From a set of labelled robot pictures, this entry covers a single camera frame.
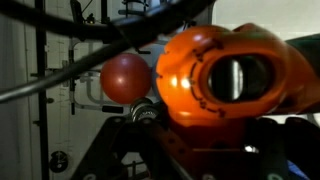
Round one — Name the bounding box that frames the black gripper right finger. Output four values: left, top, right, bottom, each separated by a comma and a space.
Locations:
253, 116, 320, 180

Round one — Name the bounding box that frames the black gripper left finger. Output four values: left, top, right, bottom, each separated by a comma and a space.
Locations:
71, 114, 196, 180

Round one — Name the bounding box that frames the orange cordless drill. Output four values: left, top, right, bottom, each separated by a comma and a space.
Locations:
153, 22, 320, 151

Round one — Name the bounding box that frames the small round metal weight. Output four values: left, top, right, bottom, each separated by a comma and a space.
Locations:
129, 97, 160, 123

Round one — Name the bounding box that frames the red exercise ball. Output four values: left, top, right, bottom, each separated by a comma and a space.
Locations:
99, 52, 153, 105

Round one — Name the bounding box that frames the black weight plate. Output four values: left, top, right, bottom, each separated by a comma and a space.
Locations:
49, 150, 70, 174

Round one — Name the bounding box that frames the black vertical pole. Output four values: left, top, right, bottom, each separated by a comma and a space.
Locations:
34, 0, 51, 180

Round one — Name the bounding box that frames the white exercise machine frame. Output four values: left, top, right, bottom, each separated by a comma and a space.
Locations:
63, 36, 134, 116

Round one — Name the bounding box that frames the thin black cable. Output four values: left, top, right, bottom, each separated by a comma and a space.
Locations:
0, 33, 161, 105

